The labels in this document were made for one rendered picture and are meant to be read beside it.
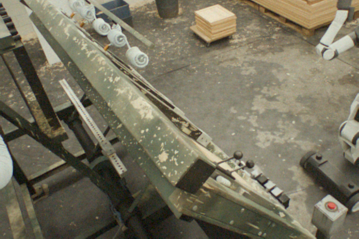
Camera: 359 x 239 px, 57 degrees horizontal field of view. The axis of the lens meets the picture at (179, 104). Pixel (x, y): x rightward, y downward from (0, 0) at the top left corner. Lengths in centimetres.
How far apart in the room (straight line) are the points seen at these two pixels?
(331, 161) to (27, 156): 312
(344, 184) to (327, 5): 303
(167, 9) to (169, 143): 539
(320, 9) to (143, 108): 453
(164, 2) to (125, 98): 513
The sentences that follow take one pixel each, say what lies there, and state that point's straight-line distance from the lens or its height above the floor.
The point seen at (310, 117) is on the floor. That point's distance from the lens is 391.
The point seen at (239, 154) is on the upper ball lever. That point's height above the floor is 155.
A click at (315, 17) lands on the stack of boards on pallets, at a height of 30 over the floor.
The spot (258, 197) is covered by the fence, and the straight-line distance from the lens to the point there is 179.
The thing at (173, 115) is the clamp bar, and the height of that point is 128.
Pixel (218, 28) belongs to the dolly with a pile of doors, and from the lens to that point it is 508.
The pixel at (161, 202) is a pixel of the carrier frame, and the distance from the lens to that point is 280.
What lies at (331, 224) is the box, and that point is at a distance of 200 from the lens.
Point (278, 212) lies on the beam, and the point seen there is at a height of 89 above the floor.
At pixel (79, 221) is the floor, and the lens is 326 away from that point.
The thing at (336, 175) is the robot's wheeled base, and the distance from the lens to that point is 314.
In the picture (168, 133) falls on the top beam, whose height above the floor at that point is 193.
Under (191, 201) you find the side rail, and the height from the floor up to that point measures 178.
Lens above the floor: 255
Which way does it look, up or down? 39 degrees down
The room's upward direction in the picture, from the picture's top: 9 degrees counter-clockwise
